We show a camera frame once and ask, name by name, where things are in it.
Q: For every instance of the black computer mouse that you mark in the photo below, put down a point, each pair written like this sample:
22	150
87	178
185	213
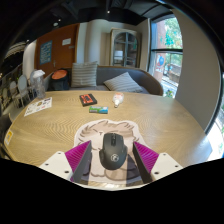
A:
113	151

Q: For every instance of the animal-shaped beige mouse pad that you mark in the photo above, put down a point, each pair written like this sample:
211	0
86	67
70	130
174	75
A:
93	133

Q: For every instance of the grey curved sofa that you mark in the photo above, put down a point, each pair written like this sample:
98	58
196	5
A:
133	75

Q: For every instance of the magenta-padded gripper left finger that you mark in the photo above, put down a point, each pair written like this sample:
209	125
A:
60	164

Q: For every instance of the black-framed window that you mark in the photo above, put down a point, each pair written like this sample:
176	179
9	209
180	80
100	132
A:
166	56

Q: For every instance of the white plastic tube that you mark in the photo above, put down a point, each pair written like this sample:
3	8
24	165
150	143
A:
117	99

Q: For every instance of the group of pale dining chairs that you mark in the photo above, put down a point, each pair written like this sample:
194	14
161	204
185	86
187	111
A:
18	88

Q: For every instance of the flat-lying striped grey cushion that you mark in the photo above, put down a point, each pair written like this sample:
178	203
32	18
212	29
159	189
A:
122	83

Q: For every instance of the grey round-backed chair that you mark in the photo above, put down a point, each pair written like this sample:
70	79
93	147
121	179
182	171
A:
48	82

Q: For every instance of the arched glass-door cabinet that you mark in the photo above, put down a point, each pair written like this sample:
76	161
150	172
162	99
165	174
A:
125	48

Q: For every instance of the upright striped grey cushion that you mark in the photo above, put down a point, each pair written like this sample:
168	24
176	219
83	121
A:
84	74

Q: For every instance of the small white door sign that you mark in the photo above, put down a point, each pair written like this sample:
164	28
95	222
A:
66	41

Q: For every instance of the blue wall poster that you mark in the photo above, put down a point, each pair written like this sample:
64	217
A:
46	52

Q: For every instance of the clear bottle with white lid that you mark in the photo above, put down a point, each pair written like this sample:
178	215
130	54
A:
38	85

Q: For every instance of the small green pack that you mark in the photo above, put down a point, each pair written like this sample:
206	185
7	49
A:
98	109

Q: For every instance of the black box with red print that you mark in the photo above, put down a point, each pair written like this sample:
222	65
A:
88	99

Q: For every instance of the white printed paper sheet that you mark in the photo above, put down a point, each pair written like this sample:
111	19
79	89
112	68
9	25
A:
38	106

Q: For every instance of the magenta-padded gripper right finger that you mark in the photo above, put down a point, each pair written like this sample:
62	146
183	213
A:
163	165

